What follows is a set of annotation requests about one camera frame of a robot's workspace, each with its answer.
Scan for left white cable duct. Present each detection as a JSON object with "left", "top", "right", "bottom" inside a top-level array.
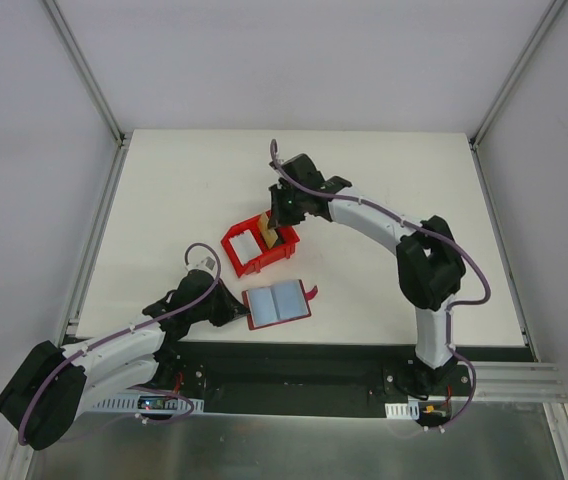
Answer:
[{"left": 88, "top": 391, "right": 204, "bottom": 416}]

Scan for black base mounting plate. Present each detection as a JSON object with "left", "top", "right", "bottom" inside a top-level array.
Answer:
[{"left": 175, "top": 341, "right": 470, "bottom": 418}]

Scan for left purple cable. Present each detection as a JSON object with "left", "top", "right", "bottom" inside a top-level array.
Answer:
[{"left": 17, "top": 243, "right": 222, "bottom": 447}]

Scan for white card stack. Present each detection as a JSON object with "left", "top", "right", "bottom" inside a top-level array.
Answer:
[{"left": 230, "top": 230, "right": 262, "bottom": 265}]

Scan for left aluminium frame post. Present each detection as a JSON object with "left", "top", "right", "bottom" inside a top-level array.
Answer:
[{"left": 40, "top": 0, "right": 127, "bottom": 146}]

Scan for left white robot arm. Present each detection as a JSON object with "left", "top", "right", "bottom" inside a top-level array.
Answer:
[{"left": 0, "top": 269, "right": 249, "bottom": 451}]

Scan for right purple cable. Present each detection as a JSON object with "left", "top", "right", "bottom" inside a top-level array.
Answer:
[{"left": 268, "top": 138, "right": 492, "bottom": 436}]

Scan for red leather card holder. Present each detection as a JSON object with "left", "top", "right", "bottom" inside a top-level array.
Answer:
[{"left": 242, "top": 279, "right": 318, "bottom": 331}]

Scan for right aluminium frame post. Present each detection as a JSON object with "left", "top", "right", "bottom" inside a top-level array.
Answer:
[{"left": 469, "top": 0, "right": 568, "bottom": 151}]

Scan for aluminium frame post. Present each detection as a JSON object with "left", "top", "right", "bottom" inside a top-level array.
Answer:
[
  {"left": 40, "top": 0, "right": 127, "bottom": 146},
  {"left": 469, "top": 0, "right": 568, "bottom": 151}
]

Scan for right white cable duct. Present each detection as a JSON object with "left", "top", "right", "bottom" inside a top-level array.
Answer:
[{"left": 384, "top": 402, "right": 420, "bottom": 421}]

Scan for white cable duct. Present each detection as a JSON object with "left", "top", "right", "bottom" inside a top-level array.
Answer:
[
  {"left": 88, "top": 391, "right": 204, "bottom": 416},
  {"left": 384, "top": 402, "right": 420, "bottom": 421}
]

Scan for purple cable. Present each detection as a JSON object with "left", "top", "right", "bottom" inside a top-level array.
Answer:
[
  {"left": 17, "top": 243, "right": 222, "bottom": 447},
  {"left": 268, "top": 138, "right": 492, "bottom": 436}
]

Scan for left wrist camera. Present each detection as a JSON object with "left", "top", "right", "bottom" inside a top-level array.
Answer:
[{"left": 186, "top": 256, "right": 217, "bottom": 276}]

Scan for red plastic bin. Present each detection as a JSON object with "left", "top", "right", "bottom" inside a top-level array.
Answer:
[{"left": 221, "top": 213, "right": 300, "bottom": 278}]

